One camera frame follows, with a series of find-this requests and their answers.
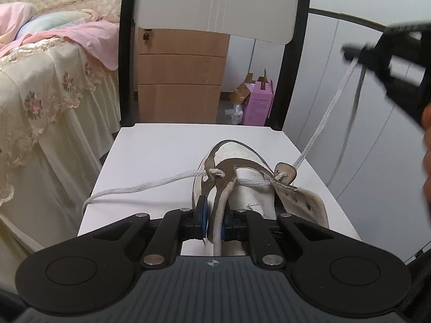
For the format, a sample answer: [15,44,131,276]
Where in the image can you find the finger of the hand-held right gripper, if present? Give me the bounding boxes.
[362,60,431,132]
[341,20,431,65]

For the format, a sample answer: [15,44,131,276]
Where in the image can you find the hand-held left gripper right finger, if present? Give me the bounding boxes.
[222,208,332,270]

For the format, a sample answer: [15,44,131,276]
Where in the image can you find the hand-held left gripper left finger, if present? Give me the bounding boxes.
[89,195,208,270]

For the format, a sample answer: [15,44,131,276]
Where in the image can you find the white and brown sneaker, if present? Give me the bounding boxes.
[192,139,331,256]

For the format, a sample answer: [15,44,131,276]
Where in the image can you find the white shoelace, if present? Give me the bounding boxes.
[82,57,360,216]

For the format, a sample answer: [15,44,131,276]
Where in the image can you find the bed with floral lace cover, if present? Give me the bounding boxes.
[0,0,125,293]

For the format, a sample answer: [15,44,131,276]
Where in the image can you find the person's right hand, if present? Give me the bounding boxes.
[422,103,431,214]

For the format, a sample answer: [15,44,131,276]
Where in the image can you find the white wardrobe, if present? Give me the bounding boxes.
[283,0,431,263]

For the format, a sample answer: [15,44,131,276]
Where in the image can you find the clear plastic bag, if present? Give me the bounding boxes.
[224,104,244,125]

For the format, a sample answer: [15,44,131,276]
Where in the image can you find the wooden drawer cabinet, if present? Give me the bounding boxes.
[133,27,231,125]

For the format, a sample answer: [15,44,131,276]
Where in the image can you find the pink carton box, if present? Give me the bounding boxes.
[242,77,274,126]

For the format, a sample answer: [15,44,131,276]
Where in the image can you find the brown cardboard box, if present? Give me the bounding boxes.
[229,72,266,105]

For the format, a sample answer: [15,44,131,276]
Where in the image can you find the pink cloth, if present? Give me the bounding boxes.
[0,20,120,71]

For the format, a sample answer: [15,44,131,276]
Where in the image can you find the pastel quilt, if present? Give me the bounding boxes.
[0,2,102,46]

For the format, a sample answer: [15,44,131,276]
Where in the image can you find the white chair with black frame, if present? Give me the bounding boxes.
[78,0,362,256]

